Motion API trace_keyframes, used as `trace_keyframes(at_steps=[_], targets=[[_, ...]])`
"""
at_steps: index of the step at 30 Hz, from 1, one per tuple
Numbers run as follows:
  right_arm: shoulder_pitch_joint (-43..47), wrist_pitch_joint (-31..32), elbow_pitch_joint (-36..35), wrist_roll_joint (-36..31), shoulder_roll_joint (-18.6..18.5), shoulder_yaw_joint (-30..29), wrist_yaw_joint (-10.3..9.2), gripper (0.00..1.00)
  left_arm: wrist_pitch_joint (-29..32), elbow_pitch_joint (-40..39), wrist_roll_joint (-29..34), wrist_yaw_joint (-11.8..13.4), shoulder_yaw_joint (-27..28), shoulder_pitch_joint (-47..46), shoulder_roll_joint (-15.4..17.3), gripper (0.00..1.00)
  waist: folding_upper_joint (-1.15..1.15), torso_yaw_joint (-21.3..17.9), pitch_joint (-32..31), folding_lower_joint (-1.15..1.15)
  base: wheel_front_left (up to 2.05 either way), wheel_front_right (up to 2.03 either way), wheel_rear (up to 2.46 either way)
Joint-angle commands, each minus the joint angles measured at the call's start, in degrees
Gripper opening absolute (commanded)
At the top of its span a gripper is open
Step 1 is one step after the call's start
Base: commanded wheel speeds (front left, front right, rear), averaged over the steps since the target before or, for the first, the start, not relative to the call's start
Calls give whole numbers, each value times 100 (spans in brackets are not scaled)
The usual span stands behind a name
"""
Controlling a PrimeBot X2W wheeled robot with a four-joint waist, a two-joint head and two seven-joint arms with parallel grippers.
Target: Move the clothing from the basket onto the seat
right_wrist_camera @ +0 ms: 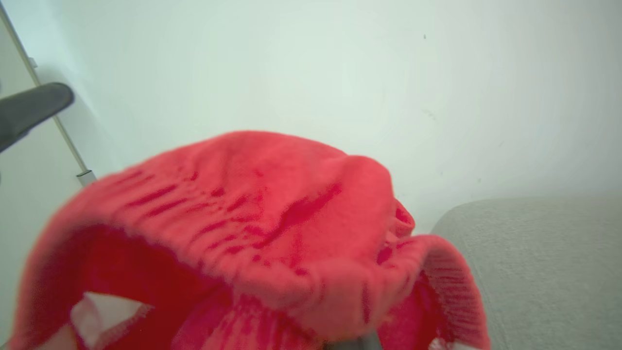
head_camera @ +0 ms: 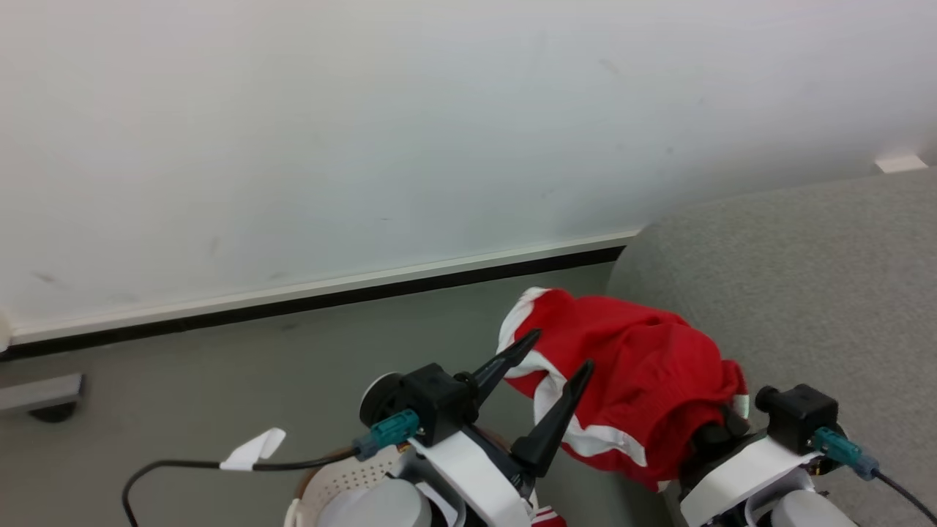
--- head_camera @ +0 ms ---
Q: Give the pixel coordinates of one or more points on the red white striped garment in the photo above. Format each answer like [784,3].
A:
[547,518]

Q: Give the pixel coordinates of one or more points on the white perforated laundry basket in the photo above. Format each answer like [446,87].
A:
[344,483]

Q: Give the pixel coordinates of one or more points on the grey metal furniture foot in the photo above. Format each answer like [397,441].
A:
[40,395]

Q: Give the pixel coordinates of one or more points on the grey fabric sofa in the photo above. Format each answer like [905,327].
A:
[790,293]

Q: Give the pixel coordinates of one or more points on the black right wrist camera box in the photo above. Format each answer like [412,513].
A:
[798,413]

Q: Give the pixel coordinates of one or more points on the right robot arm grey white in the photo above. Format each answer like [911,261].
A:
[812,512]

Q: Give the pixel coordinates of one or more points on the white and black baseboard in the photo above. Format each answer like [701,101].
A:
[329,293]

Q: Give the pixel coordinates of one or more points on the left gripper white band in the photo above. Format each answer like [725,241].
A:
[476,476]

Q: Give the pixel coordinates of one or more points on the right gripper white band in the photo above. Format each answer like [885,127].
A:
[739,472]

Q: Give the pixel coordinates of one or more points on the red clothing with white stripes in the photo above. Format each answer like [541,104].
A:
[644,373]

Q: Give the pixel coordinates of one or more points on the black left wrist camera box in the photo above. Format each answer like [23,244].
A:
[432,399]

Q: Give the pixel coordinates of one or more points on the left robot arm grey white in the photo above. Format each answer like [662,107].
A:
[381,509]

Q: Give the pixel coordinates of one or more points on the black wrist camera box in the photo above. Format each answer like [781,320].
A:
[432,399]
[798,413]

